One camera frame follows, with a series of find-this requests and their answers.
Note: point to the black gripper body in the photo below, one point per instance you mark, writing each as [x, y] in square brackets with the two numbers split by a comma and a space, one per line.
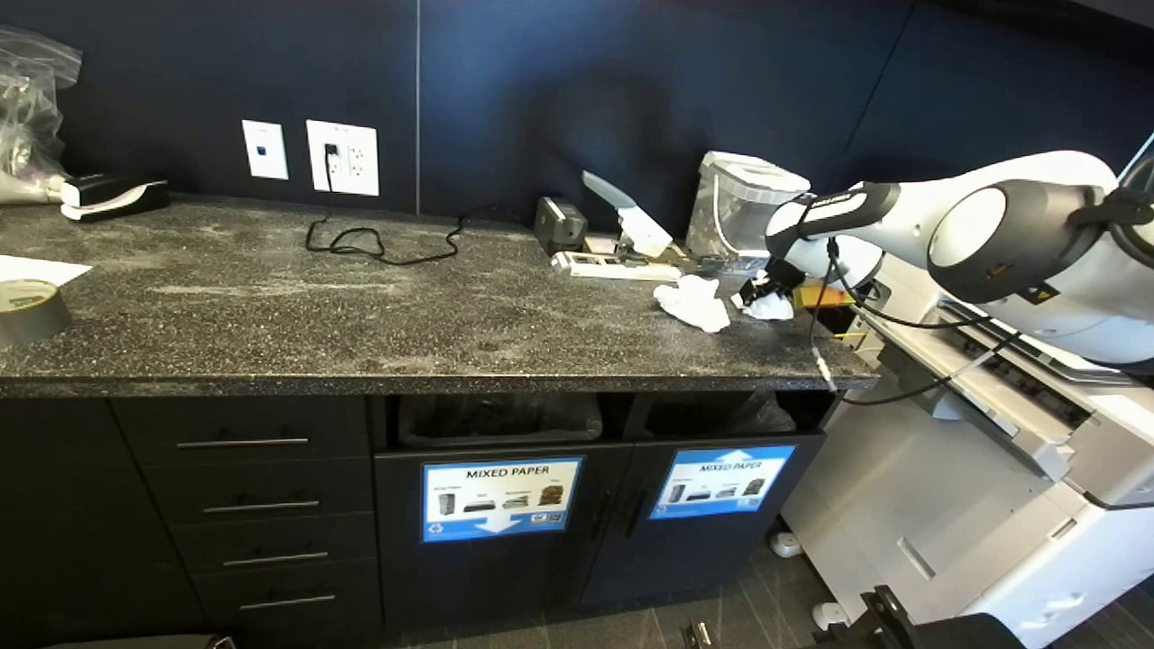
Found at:
[792, 253]

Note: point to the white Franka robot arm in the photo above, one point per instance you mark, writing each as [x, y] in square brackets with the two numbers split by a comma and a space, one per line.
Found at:
[959, 229]

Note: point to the clear plastic lidded container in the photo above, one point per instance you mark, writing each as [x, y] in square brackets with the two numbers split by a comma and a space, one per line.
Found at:
[733, 218]

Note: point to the blue mixed paper sign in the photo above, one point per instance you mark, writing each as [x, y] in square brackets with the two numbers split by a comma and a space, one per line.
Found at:
[499, 500]
[723, 486]

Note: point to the large white office printer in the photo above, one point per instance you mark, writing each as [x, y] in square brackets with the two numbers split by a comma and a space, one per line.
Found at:
[959, 516]

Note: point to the black stand base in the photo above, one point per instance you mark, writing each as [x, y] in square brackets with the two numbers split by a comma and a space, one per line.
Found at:
[890, 627]

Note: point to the white double outlet plate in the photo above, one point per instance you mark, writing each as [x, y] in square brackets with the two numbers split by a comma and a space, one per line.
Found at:
[349, 164]

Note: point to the flat white paper sheet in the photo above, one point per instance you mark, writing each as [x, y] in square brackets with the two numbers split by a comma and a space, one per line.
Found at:
[41, 267]

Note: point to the clear crumpled plastic bag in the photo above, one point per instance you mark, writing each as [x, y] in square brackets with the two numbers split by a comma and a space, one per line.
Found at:
[30, 121]

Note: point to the yellow wrist camera mount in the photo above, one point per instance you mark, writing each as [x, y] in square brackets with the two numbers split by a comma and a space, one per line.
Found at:
[830, 316]

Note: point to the white single wall plate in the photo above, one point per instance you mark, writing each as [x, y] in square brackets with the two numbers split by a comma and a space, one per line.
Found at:
[265, 151]

